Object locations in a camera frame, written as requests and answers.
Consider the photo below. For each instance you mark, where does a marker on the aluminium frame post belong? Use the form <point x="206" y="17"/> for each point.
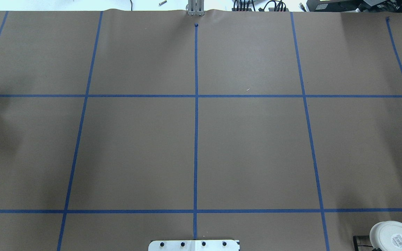
<point x="195" y="8"/>

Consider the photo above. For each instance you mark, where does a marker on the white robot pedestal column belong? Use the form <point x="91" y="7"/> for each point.
<point x="195" y="245"/>

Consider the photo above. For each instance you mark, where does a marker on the black wire mug rack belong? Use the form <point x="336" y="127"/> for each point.
<point x="362" y="243"/>

